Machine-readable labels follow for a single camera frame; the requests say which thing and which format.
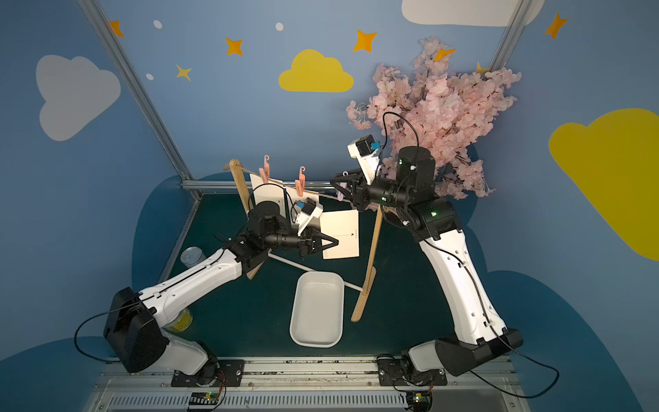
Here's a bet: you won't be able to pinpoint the pink cherry blossom tree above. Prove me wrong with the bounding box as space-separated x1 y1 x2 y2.
346 36 522 200

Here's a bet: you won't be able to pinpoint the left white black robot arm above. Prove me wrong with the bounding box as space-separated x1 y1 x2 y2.
104 200 338 386

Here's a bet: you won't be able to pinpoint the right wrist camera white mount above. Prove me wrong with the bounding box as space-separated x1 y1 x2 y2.
348 135 381 185

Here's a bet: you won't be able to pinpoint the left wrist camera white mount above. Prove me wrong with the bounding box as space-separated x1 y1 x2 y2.
295 198 324 236

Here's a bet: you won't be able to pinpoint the white rectangular tray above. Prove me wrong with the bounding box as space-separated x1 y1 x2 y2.
289 271 345 348

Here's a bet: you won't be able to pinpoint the white postcard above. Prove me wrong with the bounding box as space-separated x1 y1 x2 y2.
249 174 288 217
287 188 320 226
320 209 360 260

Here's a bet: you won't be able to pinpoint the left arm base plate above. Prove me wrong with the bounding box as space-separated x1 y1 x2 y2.
171 359 245 388

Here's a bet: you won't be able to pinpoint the yellow tin can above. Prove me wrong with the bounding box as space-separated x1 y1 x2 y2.
180 247 206 269

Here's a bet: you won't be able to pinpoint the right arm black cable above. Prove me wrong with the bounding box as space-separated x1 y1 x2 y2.
380 110 560 400

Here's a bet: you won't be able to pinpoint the aluminium frame profiles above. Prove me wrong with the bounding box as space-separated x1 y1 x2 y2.
76 0 536 356

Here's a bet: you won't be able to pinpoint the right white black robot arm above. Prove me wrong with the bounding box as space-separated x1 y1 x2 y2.
331 141 523 376

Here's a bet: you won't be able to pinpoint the wooden drying rack frame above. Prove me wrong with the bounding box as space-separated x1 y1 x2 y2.
222 159 384 323

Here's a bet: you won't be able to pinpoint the jute string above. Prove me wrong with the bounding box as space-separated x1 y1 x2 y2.
222 163 384 212

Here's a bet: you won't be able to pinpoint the aluminium front rail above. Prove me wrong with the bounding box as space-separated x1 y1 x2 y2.
84 355 530 411

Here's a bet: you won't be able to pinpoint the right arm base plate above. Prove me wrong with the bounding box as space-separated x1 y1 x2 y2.
375 355 448 388

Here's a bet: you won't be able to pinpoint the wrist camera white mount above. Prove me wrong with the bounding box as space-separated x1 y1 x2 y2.
348 135 381 185
295 198 324 236

